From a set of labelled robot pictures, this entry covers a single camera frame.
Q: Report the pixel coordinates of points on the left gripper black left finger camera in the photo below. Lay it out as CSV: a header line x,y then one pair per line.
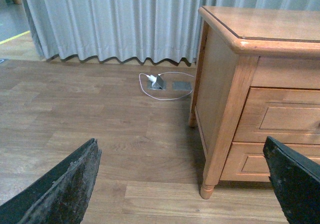
x,y
60,196

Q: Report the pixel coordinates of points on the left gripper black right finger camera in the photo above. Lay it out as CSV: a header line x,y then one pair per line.
x,y
296,182

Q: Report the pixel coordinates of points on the wooden drawer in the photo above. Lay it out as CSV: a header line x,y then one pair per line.
x,y
291,116
246,162

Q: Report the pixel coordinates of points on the wooden nightstand cabinet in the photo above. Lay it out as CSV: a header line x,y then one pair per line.
x,y
244,48

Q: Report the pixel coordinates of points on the white plug charger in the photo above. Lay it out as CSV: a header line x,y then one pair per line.
x,y
151,78

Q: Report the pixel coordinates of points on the open metal floor socket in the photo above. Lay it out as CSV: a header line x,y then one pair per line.
x,y
160,84

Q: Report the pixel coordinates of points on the closed metal floor plate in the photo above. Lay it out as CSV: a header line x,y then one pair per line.
x,y
182,86

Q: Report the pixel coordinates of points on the grey-green pleated curtain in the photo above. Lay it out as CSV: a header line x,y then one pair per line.
x,y
123,29

